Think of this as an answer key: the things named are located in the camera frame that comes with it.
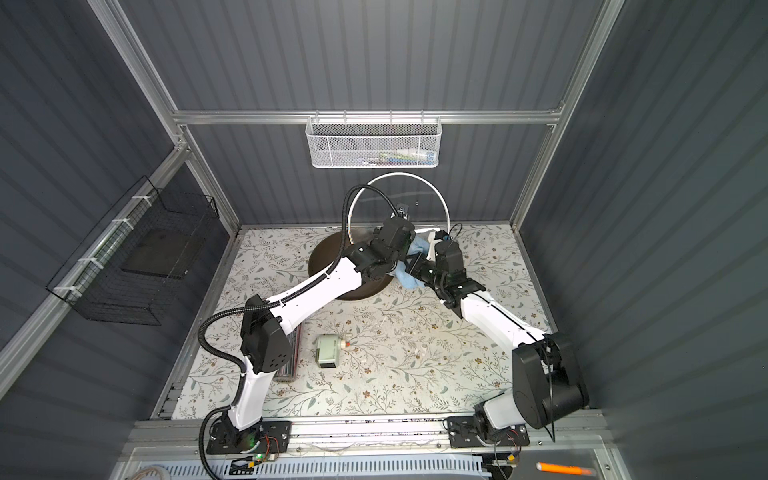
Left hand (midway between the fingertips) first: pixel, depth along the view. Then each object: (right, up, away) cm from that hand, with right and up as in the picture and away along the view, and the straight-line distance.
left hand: (401, 236), depth 81 cm
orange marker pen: (+38, -56, -12) cm, 69 cm away
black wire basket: (-66, -8, -9) cm, 67 cm away
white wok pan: (-25, -4, +21) cm, 33 cm away
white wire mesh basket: (-10, +42, +42) cm, 60 cm away
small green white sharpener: (-20, -32, +1) cm, 38 cm away
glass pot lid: (+7, +8, 0) cm, 11 cm away
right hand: (+2, -6, +2) cm, 7 cm away
